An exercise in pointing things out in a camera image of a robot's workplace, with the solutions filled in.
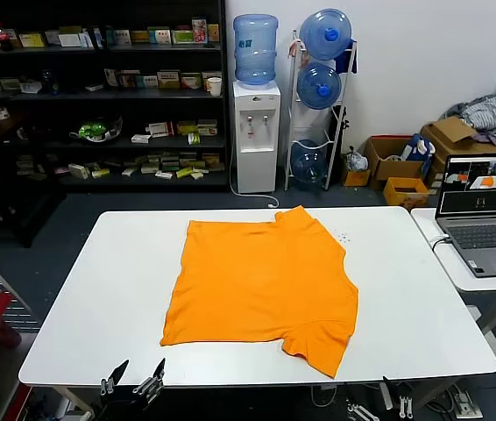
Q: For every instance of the grey pile of clothes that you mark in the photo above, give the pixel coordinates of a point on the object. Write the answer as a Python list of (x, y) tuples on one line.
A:
[(486, 112)]

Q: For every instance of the white red medicine box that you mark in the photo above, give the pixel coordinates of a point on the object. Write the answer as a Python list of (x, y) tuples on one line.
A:
[(159, 129)]

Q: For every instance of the orange t-shirt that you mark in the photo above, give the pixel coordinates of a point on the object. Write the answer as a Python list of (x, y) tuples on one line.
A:
[(252, 280)]

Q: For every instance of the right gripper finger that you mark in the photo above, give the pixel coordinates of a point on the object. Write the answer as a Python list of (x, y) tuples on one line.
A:
[(390, 392), (362, 413)]

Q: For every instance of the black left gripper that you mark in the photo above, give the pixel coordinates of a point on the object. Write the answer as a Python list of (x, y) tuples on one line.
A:
[(123, 401)]

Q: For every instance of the plain white box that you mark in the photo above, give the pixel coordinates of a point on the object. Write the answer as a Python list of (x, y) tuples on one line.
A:
[(30, 86)]

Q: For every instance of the small pink rag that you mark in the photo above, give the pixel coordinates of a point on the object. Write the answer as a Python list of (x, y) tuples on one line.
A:
[(294, 48)]

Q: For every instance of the clear bowl with green packs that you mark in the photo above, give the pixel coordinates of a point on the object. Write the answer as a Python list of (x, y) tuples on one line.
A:
[(94, 130)]

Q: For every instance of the yellow green medicine box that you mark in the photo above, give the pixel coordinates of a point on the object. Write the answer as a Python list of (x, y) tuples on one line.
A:
[(32, 39)]

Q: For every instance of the blue and white bag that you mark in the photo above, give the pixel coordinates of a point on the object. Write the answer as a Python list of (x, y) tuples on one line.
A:
[(419, 149)]

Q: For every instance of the cream yellow medicine box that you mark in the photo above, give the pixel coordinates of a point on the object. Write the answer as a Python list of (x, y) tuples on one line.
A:
[(191, 81)]

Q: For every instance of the white upright medicine box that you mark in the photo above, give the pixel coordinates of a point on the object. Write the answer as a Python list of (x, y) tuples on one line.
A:
[(111, 77)]

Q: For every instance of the blue water jug with label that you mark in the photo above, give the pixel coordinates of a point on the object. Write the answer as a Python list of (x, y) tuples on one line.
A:
[(254, 52)]

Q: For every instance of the large brown cardboard box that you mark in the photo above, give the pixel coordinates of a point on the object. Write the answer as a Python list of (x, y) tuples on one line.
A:
[(449, 131)]

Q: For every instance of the white paper cup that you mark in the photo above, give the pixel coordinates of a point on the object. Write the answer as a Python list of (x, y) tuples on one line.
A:
[(214, 87)]

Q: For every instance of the grey open laptop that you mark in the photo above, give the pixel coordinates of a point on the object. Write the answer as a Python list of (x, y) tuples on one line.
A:
[(480, 237)]

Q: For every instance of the brown open cardboard box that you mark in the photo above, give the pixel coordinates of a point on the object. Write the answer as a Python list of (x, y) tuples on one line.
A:
[(394, 169)]

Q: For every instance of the white water dispenser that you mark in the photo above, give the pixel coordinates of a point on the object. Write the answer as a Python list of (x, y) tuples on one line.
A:
[(254, 166)]

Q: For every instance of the cream orange medicine box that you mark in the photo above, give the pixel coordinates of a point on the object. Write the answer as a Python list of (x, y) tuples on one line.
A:
[(207, 128)]

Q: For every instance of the white flat medicine box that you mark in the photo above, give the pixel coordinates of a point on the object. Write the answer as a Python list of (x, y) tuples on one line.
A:
[(70, 40)]

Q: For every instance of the small white flat box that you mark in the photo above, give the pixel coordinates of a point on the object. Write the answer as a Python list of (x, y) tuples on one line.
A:
[(141, 138)]

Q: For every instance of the grey tied plastic bag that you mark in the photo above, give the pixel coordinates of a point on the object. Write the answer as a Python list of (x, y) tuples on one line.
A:
[(356, 161)]

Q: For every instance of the orange cardboard box with dirt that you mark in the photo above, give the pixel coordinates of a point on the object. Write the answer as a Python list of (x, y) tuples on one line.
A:
[(406, 197)]

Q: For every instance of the colourful upright box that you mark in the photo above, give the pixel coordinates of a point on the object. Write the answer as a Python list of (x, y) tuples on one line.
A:
[(199, 30)]

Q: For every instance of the orange upright box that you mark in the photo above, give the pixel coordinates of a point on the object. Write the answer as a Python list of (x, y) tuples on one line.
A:
[(213, 33)]

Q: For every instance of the small green white carton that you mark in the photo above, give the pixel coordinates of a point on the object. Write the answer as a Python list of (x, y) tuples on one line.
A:
[(194, 139)]

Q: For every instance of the small orange cardboard box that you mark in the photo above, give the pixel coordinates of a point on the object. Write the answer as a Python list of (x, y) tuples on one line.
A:
[(356, 179)]

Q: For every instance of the white tilted medicine box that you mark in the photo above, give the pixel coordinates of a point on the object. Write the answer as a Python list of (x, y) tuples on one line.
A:
[(79, 171)]

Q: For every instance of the dark blue bottle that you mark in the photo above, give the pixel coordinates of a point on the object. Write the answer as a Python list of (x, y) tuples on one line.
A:
[(51, 82)]

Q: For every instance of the tan medicine box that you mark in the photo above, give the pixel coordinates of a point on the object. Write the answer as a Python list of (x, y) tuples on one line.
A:
[(169, 80)]

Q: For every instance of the white side desk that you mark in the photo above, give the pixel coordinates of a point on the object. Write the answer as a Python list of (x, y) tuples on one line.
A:
[(449, 272)]

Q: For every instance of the black shelf unit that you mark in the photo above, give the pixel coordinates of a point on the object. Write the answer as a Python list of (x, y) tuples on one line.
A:
[(99, 98)]

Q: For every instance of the white metal jug rack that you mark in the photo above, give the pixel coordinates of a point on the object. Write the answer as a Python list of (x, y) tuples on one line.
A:
[(294, 114)]

